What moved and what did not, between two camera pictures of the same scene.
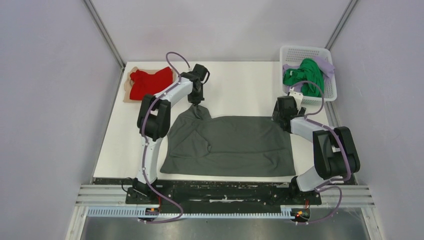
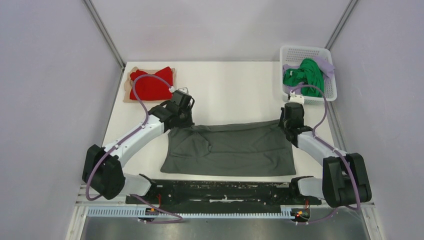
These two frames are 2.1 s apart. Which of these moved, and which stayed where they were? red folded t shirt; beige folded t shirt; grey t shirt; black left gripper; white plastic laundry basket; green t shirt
Moved: grey t shirt; black left gripper
Stayed: green t shirt; white plastic laundry basket; red folded t shirt; beige folded t shirt
